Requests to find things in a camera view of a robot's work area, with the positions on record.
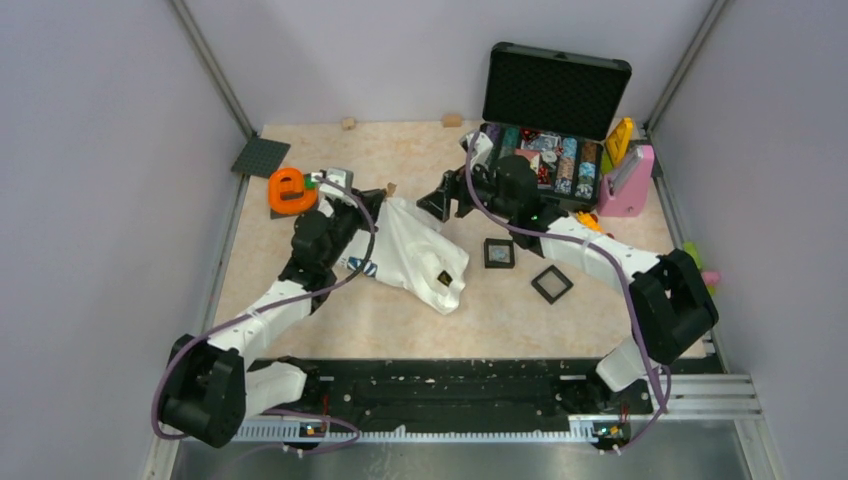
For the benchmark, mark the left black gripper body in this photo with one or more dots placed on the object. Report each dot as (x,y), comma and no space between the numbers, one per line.
(346,219)

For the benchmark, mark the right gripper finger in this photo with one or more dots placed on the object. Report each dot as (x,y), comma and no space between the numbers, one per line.
(437,203)
(455,184)

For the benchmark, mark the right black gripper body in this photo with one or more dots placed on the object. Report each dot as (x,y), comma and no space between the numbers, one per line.
(489,189)

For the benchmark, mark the white t-shirt garment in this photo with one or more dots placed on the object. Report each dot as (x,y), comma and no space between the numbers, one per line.
(411,253)

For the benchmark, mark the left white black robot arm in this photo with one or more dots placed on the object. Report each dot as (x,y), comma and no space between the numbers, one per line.
(210,386)

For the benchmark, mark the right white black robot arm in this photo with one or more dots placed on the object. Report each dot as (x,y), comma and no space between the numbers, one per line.
(665,295)

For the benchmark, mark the black box with blue brooch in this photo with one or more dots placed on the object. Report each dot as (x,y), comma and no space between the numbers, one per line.
(498,253)

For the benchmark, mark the small dark mat under dispenser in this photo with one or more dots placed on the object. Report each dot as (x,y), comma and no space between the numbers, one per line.
(291,210)

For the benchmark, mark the small wooden block right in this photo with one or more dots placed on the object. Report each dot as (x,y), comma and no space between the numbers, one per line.
(452,120)

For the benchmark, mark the yellow orange toy piece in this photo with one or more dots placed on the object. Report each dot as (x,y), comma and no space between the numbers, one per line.
(590,221)

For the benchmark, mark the black open poker chip case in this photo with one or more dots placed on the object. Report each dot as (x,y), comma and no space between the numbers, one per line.
(540,101)

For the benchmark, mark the dark grey lego baseplate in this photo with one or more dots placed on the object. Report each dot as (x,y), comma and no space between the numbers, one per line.
(260,157)

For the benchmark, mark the pink box with grey lid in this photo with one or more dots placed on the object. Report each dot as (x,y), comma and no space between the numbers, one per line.
(624,189)

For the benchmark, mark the yellow toy block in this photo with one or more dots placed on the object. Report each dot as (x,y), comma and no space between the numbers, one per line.
(617,142)

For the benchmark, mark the green pink toy bricks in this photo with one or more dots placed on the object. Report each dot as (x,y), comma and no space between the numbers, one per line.
(711,278)

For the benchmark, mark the black empty display frame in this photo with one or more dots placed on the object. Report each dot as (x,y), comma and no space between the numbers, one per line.
(552,284)

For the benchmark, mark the black mounting base plate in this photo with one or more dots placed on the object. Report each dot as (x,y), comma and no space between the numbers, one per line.
(464,396)

